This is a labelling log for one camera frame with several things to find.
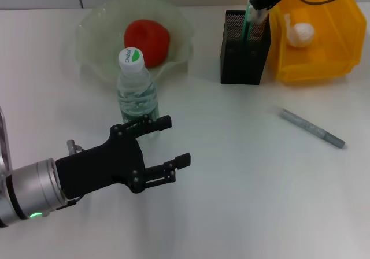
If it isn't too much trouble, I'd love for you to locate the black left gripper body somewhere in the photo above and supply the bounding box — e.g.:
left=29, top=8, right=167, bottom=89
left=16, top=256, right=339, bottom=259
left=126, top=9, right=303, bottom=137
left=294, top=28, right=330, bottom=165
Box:
left=55, top=125, right=145, bottom=201

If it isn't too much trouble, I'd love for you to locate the mint green utility knife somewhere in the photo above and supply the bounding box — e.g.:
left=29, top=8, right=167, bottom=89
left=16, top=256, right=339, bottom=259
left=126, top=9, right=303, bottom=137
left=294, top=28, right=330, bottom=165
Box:
left=241, top=0, right=268, bottom=43

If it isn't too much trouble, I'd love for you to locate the clear water bottle green label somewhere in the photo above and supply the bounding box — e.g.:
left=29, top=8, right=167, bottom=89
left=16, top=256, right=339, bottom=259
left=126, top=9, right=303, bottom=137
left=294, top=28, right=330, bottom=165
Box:
left=117, top=47, right=161, bottom=139

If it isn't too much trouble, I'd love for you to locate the white paper ball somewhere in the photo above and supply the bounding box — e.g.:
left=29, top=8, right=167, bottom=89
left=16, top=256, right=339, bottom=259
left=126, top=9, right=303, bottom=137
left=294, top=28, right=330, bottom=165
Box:
left=284, top=13, right=316, bottom=49

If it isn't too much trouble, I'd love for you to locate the red-orange fruit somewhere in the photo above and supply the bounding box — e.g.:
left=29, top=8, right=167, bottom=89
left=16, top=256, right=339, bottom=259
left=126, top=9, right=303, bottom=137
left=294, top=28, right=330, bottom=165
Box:
left=124, top=18, right=171, bottom=68

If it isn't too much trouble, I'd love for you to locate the black mesh pen holder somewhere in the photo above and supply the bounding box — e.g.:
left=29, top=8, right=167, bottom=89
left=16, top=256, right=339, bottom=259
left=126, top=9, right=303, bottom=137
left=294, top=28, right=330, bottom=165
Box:
left=220, top=9, right=272, bottom=85

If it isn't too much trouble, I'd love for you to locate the pale green glass fruit plate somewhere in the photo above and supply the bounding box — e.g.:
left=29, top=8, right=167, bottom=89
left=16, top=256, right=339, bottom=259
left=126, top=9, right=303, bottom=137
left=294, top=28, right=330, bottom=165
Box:
left=75, top=0, right=195, bottom=86

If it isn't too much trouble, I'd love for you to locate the grey marker pen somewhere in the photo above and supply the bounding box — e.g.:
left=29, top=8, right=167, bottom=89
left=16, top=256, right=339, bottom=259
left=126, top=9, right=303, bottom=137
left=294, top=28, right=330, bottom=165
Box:
left=271, top=105, right=347, bottom=149

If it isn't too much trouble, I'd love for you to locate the yellow plastic storage bin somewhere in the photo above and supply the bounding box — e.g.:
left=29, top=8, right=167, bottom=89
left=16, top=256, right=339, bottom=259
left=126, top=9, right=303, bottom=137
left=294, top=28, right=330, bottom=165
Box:
left=257, top=0, right=367, bottom=83

